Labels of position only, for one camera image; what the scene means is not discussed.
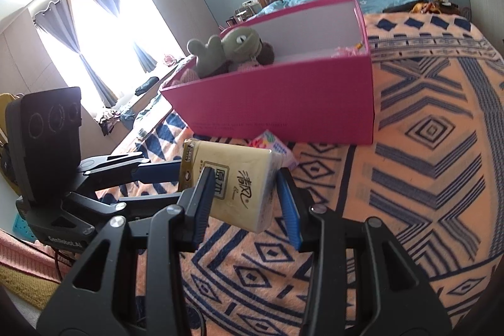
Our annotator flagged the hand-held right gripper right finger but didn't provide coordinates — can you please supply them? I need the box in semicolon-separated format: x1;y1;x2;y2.
276;170;453;336

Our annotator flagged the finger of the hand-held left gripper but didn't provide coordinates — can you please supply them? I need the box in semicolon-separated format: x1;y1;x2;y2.
78;150;184;190
67;192;184;227

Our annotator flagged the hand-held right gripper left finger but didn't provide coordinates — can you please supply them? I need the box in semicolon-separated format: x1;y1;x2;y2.
35;167;216;336

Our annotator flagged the yellow tissue pack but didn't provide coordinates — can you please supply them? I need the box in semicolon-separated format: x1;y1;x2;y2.
178;138;282;233

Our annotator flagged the pink knitted bear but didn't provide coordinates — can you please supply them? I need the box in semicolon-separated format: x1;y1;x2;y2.
170;66;202;88

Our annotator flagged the pink cardboard box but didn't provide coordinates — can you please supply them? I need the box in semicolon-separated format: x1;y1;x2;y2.
159;0;375;145

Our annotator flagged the green plush toy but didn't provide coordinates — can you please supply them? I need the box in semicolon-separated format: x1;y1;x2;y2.
186;27;262;79

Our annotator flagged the brown and white plush toy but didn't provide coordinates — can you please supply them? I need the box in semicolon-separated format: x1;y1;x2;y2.
258;42;276;65

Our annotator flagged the blue plastic basket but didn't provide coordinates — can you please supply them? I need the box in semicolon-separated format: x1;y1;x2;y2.
14;213;36;242

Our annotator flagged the pile of clothes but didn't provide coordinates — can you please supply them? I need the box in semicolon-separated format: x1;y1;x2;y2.
96;105;135;137

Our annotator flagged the colourful tissue packet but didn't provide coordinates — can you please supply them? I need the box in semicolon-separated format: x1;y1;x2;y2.
248;129;298;169

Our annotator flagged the black pouch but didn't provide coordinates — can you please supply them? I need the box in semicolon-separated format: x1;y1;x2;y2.
134;76;160;96

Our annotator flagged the pink knitted cloth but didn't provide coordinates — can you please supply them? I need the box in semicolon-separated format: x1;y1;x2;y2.
0;230;73;283

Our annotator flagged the olive knitted cloth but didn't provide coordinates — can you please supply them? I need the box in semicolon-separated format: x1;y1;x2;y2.
0;265;60;311

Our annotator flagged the pink fluffy plush toy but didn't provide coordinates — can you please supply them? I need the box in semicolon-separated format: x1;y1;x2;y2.
226;58;261;74

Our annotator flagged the pale pink frilly toy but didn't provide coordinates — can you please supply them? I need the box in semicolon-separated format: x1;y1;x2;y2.
333;43;364;58

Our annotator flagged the cluttered bedside table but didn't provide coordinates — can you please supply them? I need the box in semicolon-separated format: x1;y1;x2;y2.
226;0;261;28

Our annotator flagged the yellow and black garment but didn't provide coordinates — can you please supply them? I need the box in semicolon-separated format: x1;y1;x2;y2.
409;1;444;14

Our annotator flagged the dark wooden nightstand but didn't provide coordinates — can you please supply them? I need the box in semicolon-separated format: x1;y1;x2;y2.
441;0;472;20

